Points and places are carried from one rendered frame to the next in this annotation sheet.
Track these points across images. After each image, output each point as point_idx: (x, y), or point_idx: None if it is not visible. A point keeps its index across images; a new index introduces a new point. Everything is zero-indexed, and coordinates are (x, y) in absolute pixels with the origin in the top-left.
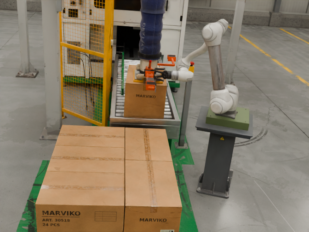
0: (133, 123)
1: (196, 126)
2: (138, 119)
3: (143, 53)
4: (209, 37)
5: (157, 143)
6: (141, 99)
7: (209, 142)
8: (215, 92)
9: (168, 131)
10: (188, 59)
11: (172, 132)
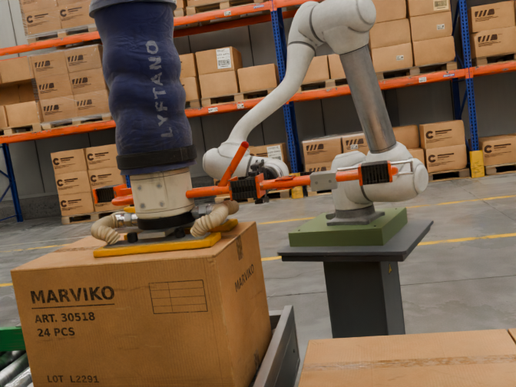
0: (274, 383)
1: (405, 252)
2: (274, 358)
3: (176, 147)
4: (375, 15)
5: (409, 348)
6: (243, 295)
7: (384, 294)
8: (398, 150)
9: (293, 352)
10: (246, 136)
11: (295, 350)
